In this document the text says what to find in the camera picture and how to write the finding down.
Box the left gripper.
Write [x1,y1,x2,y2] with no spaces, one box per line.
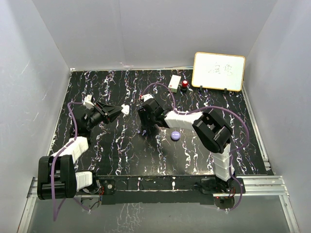
[86,101,123,131]

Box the white earbud charging case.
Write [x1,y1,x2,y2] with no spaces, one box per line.
[121,104,130,116]

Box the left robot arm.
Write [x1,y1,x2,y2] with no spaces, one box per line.
[37,99,129,200]

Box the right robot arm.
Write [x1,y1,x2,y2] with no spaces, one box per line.
[138,94,235,193]

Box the white green box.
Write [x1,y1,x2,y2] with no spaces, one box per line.
[168,75,181,93]

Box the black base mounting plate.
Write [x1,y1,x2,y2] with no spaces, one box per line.
[72,174,246,206]

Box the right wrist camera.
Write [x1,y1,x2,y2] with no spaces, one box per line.
[139,94,154,102]

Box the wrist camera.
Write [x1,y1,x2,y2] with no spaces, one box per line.
[139,94,154,102]
[83,95,94,110]

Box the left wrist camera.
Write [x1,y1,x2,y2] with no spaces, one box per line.
[83,95,94,110]

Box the white whiteboard yellow frame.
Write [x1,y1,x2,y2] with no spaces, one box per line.
[191,52,246,92]

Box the aluminium frame rail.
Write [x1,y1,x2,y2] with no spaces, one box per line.
[18,176,299,233]

